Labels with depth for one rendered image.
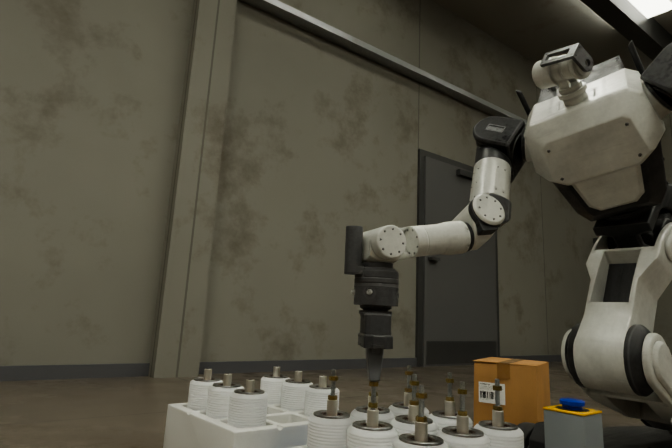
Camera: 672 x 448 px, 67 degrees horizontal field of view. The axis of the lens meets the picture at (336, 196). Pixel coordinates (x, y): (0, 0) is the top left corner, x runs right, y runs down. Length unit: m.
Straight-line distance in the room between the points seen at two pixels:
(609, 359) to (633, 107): 0.52
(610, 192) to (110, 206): 3.01
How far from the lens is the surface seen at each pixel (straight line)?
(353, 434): 1.02
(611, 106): 1.24
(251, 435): 1.32
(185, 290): 3.63
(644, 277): 1.34
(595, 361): 1.24
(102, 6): 4.04
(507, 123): 1.35
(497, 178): 1.25
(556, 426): 1.01
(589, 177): 1.29
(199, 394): 1.55
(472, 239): 1.13
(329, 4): 5.16
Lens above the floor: 0.45
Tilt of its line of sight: 13 degrees up
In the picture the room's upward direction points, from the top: 3 degrees clockwise
